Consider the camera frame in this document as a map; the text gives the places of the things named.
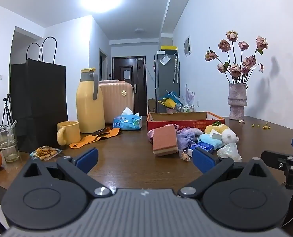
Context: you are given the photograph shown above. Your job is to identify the grey refrigerator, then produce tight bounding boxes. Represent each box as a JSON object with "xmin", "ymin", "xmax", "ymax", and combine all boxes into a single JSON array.
[{"xmin": 154, "ymin": 52, "xmax": 181, "ymax": 113}]

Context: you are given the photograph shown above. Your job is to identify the dark brown door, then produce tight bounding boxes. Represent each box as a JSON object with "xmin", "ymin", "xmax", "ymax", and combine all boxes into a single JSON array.
[{"xmin": 112, "ymin": 56, "xmax": 147, "ymax": 116}]

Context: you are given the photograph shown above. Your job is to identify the yellow thermos jug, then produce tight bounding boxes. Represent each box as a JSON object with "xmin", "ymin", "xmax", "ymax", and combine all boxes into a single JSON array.
[{"xmin": 76, "ymin": 67, "xmax": 105, "ymax": 134}]

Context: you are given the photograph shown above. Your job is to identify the black paper bag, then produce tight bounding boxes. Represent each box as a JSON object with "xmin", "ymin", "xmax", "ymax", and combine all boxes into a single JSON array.
[{"xmin": 10, "ymin": 37, "xmax": 68, "ymax": 153}]

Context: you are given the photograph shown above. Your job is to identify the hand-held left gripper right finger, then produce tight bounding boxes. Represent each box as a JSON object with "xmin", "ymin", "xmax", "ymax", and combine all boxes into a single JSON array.
[{"xmin": 177, "ymin": 147, "xmax": 271, "ymax": 199}]

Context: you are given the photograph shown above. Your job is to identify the clear glass jar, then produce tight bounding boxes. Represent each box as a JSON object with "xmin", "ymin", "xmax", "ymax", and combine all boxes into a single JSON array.
[{"xmin": 176, "ymin": 103, "xmax": 195, "ymax": 113}]

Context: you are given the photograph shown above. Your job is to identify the black tripod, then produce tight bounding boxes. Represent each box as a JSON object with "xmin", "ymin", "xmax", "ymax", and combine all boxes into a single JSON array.
[{"xmin": 1, "ymin": 94, "xmax": 14, "ymax": 126}]

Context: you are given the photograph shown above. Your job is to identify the wall picture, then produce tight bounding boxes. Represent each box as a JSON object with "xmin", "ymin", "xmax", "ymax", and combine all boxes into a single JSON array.
[{"xmin": 184, "ymin": 36, "xmax": 192, "ymax": 57}]

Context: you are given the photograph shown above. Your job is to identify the dried pink roses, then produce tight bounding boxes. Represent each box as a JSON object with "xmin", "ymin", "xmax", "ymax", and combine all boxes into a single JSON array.
[{"xmin": 205, "ymin": 30, "xmax": 269, "ymax": 84}]

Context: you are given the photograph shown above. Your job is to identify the pink satin cloth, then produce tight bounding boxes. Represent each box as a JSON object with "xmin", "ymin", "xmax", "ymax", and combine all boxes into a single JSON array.
[{"xmin": 147, "ymin": 124, "xmax": 180, "ymax": 145}]

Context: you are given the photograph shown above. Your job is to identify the purple feather decoration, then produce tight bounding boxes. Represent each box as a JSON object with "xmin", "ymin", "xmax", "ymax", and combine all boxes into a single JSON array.
[{"xmin": 184, "ymin": 83, "xmax": 195, "ymax": 104}]

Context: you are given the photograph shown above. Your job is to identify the black strap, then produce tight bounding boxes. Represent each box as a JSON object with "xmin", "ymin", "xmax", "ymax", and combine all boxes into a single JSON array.
[{"xmin": 92, "ymin": 128, "xmax": 111, "ymax": 137}]

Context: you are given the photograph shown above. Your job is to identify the orange strap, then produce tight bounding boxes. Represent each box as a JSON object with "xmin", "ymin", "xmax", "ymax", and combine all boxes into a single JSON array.
[{"xmin": 69, "ymin": 127, "xmax": 122, "ymax": 150}]

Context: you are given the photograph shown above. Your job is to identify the brown layered sponge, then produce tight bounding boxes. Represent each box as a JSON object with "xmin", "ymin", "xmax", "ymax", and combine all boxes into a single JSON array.
[{"xmin": 153, "ymin": 125, "xmax": 179, "ymax": 157}]

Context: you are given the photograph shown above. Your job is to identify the red cardboard box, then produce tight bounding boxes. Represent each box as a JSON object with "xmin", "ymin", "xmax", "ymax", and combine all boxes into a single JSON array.
[{"xmin": 146, "ymin": 111, "xmax": 226, "ymax": 132}]

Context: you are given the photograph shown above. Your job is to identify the pink suitcase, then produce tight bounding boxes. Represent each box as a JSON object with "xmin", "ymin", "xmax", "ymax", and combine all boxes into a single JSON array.
[{"xmin": 98, "ymin": 79, "xmax": 134, "ymax": 124}]

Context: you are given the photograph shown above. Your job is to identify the lavender cloth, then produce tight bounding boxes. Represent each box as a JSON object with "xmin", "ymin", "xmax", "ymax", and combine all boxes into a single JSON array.
[{"xmin": 176, "ymin": 131, "xmax": 197, "ymax": 151}]

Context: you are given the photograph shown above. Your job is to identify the pink ceramic vase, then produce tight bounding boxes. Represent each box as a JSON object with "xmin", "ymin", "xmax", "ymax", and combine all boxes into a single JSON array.
[{"xmin": 228, "ymin": 83, "xmax": 248, "ymax": 120}]

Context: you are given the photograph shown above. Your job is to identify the glass cup with straws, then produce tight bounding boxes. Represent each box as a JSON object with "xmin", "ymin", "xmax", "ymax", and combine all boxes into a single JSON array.
[{"xmin": 0, "ymin": 120, "xmax": 20, "ymax": 163}]

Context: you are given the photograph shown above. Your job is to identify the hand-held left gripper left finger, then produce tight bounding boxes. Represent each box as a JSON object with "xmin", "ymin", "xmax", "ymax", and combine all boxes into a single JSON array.
[{"xmin": 23, "ymin": 147, "xmax": 112, "ymax": 198}]

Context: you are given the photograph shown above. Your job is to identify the light blue fluffy towel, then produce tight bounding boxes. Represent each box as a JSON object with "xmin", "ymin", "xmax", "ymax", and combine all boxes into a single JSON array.
[{"xmin": 198, "ymin": 133, "xmax": 223, "ymax": 151}]

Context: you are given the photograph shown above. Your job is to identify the yellow and blue bags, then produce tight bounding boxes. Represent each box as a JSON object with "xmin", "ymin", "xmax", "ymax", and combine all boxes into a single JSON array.
[{"xmin": 158, "ymin": 90, "xmax": 184, "ymax": 109}]

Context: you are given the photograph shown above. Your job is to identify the bag of crackers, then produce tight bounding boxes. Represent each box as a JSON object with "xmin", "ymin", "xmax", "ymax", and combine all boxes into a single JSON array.
[{"xmin": 30, "ymin": 146, "xmax": 63, "ymax": 161}]

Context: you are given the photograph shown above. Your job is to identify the scattered yellow petals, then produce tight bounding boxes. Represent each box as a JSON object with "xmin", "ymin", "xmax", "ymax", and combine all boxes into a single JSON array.
[{"xmin": 251, "ymin": 123, "xmax": 272, "ymax": 130}]

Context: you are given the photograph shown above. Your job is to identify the yellow mug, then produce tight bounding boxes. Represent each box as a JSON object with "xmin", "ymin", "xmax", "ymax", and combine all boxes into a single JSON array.
[{"xmin": 57, "ymin": 121, "xmax": 81, "ymax": 146}]

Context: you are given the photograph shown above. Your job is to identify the white umbrella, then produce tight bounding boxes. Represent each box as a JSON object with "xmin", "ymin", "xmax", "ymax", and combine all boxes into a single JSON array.
[{"xmin": 173, "ymin": 53, "xmax": 180, "ymax": 84}]

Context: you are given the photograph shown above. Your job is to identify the iridescent plastic bag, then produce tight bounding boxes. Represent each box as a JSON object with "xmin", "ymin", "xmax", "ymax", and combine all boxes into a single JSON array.
[{"xmin": 217, "ymin": 142, "xmax": 242, "ymax": 163}]

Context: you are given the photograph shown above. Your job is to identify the blue tissue pack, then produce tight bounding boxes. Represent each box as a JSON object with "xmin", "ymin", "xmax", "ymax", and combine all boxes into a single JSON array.
[{"xmin": 113, "ymin": 107, "xmax": 143, "ymax": 131}]

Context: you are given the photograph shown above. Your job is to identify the small blue packet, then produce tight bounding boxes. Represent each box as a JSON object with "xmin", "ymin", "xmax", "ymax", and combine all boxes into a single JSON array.
[{"xmin": 188, "ymin": 143, "xmax": 214, "ymax": 157}]

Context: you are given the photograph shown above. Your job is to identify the white plush toy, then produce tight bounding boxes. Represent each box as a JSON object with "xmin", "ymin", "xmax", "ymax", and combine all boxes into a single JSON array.
[{"xmin": 221, "ymin": 128, "xmax": 240, "ymax": 146}]

